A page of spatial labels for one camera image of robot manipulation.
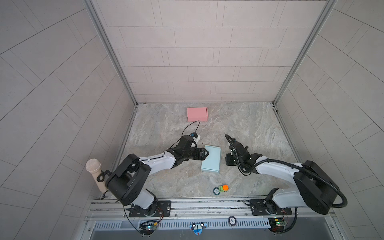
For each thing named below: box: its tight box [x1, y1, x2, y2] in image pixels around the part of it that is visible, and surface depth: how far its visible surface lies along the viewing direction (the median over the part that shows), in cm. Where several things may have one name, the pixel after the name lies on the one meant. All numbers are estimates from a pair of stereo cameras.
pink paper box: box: [187, 107, 209, 122], surface depth 108 cm
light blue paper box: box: [201, 145, 222, 173], surface depth 84 cm
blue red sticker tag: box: [189, 223, 208, 236], surface depth 67 cm
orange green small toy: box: [218, 184, 230, 192], surface depth 77 cm
